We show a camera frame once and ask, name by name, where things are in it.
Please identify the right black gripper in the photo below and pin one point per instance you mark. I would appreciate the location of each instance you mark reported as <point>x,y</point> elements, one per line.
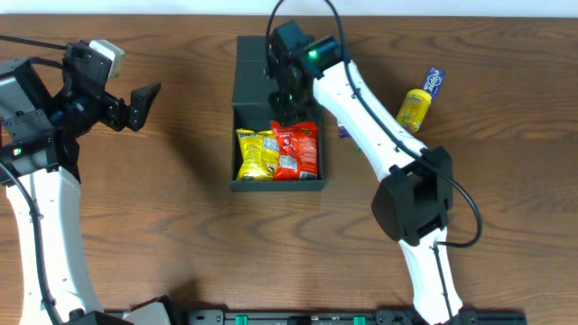
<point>284,105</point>

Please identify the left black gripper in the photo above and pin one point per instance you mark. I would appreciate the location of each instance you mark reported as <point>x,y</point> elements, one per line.
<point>117,110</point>

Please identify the black box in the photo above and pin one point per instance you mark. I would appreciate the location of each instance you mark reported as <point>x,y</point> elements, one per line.
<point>251,110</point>

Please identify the red snack bag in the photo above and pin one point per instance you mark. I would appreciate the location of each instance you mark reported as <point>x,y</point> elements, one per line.
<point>298,148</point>

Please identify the yellow snack bag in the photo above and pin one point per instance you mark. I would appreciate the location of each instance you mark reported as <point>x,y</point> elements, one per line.
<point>260,154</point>

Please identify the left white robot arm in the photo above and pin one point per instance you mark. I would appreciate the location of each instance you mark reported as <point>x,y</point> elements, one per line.
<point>40,172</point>

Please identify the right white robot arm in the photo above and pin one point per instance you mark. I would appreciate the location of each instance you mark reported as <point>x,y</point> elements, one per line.
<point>412,201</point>

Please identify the dark purple chocolate bar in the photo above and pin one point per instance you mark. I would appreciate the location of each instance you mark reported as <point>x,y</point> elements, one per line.
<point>342,130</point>

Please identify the yellow plastic jar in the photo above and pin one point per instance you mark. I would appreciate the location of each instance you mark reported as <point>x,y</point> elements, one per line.
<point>413,109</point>

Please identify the blue gum packet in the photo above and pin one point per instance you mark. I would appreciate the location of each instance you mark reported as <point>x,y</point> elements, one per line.
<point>433,81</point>

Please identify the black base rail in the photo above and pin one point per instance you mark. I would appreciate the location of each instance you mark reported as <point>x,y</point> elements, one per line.
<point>379,317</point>

